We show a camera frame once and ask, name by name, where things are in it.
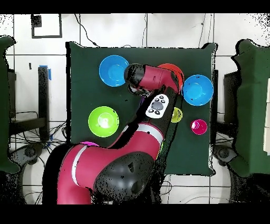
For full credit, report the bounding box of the green plastic bowl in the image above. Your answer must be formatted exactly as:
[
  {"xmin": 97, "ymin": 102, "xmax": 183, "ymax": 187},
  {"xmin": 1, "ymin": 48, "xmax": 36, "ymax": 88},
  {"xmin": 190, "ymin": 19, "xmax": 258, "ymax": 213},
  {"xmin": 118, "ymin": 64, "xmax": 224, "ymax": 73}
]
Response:
[{"xmin": 88, "ymin": 106, "xmax": 120, "ymax": 138}]

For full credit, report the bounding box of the orange plastic bowl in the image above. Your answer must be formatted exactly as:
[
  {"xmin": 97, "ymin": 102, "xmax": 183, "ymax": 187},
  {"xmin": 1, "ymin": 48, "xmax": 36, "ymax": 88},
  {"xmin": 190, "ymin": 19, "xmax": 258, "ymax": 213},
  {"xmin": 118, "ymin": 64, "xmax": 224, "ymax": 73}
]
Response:
[{"xmin": 157, "ymin": 62, "xmax": 185, "ymax": 86}]

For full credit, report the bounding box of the light blue plastic bowl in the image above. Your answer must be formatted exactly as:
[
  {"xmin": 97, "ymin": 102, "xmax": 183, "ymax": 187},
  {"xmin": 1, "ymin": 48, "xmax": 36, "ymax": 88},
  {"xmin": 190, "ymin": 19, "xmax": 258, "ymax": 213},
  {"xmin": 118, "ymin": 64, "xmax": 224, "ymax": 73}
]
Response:
[
  {"xmin": 99, "ymin": 54, "xmax": 130, "ymax": 88},
  {"xmin": 181, "ymin": 74, "xmax": 214, "ymax": 107}
]

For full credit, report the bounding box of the white sheet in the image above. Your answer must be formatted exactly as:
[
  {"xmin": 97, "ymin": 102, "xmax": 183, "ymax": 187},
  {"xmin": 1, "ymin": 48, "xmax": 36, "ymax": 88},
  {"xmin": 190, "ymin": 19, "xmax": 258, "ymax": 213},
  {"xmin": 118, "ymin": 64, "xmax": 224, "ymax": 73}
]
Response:
[{"xmin": 263, "ymin": 78, "xmax": 270, "ymax": 156}]

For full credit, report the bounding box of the black metal stand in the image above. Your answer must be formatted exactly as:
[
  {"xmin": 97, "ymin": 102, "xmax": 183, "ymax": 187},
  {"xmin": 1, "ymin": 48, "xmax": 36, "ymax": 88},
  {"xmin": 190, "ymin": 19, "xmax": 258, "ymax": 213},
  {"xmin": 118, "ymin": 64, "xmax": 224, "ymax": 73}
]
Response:
[
  {"xmin": 223, "ymin": 71, "xmax": 240, "ymax": 138},
  {"xmin": 9, "ymin": 66, "xmax": 50, "ymax": 141}
]

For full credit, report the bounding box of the red plastic cup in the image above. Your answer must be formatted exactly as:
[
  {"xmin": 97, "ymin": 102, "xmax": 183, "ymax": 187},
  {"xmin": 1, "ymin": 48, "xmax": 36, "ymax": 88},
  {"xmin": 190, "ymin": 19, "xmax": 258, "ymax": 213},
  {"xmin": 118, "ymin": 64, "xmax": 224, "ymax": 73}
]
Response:
[{"xmin": 190, "ymin": 118, "xmax": 208, "ymax": 135}]

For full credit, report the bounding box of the thin black cable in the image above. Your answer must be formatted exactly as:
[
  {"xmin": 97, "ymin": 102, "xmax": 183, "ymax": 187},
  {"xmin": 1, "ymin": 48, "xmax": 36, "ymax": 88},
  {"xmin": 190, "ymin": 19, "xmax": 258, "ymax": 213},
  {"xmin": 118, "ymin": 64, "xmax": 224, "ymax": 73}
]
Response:
[
  {"xmin": 198, "ymin": 13, "xmax": 207, "ymax": 49},
  {"xmin": 142, "ymin": 13, "xmax": 148, "ymax": 48}
]

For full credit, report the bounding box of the tangle of floor cables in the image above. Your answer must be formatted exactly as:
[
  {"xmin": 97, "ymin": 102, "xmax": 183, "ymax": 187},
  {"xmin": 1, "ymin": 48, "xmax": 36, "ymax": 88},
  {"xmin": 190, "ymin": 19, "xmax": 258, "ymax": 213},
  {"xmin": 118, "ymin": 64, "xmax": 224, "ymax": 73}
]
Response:
[{"xmin": 9, "ymin": 110, "xmax": 68, "ymax": 204}]

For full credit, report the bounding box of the yellow plastic cup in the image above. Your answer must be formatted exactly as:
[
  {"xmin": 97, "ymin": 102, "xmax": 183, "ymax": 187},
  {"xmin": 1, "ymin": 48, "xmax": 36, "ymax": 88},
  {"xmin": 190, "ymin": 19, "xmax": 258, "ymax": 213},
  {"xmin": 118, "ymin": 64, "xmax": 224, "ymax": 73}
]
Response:
[{"xmin": 171, "ymin": 107, "xmax": 184, "ymax": 124}]

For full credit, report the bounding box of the neighbouring green clothed table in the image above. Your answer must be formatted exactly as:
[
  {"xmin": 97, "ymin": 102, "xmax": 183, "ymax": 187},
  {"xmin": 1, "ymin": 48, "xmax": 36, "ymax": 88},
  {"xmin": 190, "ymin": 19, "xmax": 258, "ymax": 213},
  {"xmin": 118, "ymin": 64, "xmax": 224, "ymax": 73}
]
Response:
[
  {"xmin": 228, "ymin": 39, "xmax": 270, "ymax": 178},
  {"xmin": 0, "ymin": 35, "xmax": 21, "ymax": 174}
]

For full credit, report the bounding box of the black camera cable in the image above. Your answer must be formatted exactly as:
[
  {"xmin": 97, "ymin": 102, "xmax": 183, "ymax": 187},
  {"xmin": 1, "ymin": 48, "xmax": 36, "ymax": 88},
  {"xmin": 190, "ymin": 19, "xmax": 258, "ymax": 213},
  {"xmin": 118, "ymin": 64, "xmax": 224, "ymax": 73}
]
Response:
[{"xmin": 73, "ymin": 13, "xmax": 100, "ymax": 48}]

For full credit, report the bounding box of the dark green tablecloth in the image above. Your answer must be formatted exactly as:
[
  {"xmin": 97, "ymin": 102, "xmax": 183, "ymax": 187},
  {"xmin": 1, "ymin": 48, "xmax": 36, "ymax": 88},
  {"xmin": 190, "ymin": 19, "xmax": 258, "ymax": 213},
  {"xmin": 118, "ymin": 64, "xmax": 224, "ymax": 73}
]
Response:
[{"xmin": 66, "ymin": 41, "xmax": 217, "ymax": 176}]

